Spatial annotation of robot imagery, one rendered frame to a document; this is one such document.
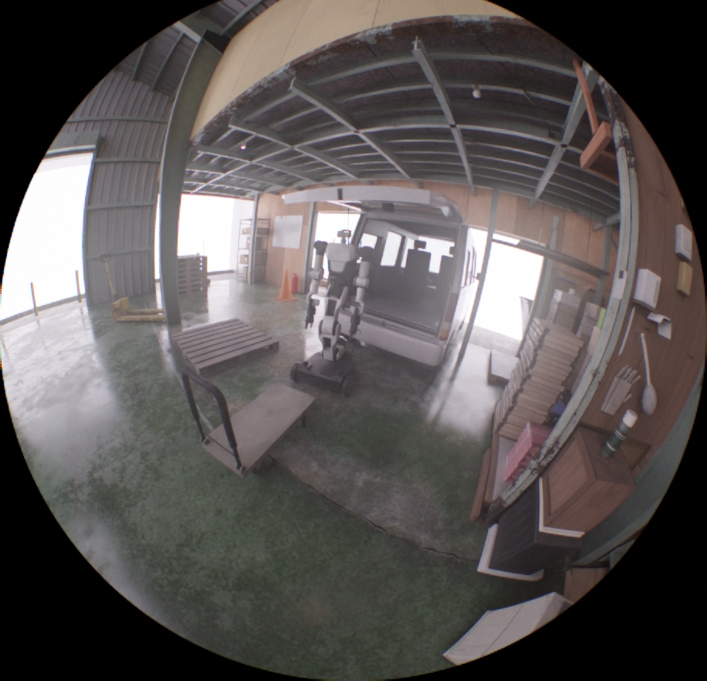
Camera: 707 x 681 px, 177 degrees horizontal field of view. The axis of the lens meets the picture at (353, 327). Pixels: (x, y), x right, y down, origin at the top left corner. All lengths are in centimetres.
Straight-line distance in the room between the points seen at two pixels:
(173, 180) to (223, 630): 454
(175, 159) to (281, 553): 450
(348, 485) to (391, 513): 33
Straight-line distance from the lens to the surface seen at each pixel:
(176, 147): 424
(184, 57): 682
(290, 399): 182
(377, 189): 144
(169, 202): 401
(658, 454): 181
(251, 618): 138
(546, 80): 214
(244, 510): 150
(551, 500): 125
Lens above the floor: 135
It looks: 20 degrees down
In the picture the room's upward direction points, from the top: 8 degrees clockwise
